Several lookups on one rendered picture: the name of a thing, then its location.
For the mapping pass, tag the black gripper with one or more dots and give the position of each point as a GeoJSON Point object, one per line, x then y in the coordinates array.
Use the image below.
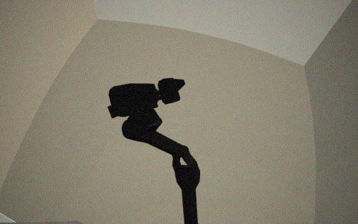
{"type": "Point", "coordinates": [133, 96]}

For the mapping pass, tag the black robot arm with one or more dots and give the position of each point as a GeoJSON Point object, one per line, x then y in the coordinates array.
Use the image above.
{"type": "Point", "coordinates": [141, 125]}

